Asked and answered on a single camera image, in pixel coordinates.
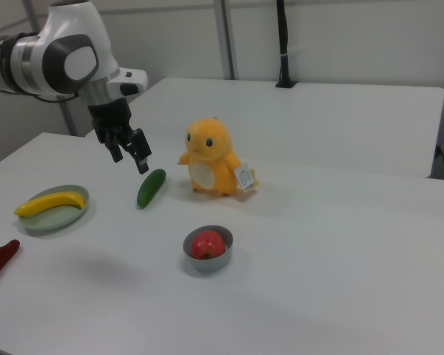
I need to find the white side table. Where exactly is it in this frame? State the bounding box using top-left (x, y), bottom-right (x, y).
top-left (84, 77), bottom-right (444, 179)

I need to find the pale green plastic plate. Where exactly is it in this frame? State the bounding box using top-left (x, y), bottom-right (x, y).
top-left (18, 183), bottom-right (91, 237)

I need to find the yellow toy banana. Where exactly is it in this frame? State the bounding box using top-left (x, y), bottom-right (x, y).
top-left (14, 192), bottom-right (87, 217)

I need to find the orange plush dinosaur toy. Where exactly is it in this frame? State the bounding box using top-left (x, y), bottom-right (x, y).
top-left (177, 116), bottom-right (261, 197)

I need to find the grey metal bowl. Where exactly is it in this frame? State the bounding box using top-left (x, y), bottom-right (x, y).
top-left (182, 224), bottom-right (235, 273)

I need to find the green toy cucumber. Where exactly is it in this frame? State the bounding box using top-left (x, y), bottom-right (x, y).
top-left (135, 168), bottom-right (167, 209)

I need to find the white paper toy tag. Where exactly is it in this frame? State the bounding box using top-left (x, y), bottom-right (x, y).
top-left (234, 162), bottom-right (257, 192)

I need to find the black wall cable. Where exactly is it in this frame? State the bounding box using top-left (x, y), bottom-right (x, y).
top-left (434, 144), bottom-right (444, 179)

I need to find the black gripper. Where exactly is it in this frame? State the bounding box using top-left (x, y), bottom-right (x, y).
top-left (87, 97), bottom-right (152, 175)

